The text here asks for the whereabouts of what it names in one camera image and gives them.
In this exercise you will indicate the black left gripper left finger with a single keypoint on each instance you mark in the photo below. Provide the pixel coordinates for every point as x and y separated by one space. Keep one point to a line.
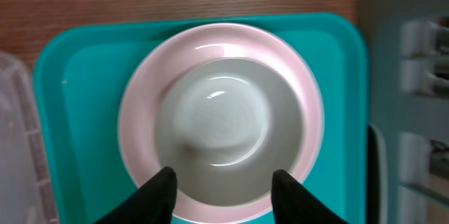
152 203

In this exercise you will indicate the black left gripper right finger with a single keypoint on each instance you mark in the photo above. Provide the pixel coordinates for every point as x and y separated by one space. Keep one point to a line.
292 203

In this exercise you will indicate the white bowl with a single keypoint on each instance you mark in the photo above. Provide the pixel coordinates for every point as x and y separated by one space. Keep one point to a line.
225 127

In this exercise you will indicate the grey dishwasher rack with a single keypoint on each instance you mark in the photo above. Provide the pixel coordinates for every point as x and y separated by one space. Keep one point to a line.
408 109

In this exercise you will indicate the clear plastic bin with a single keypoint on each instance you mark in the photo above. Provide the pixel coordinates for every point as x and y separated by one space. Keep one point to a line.
26 188

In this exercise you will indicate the large white plate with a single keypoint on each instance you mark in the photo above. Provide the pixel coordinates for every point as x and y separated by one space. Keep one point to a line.
171 60

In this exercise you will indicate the teal plastic tray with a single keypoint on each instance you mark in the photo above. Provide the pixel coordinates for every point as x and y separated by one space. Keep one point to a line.
80 76

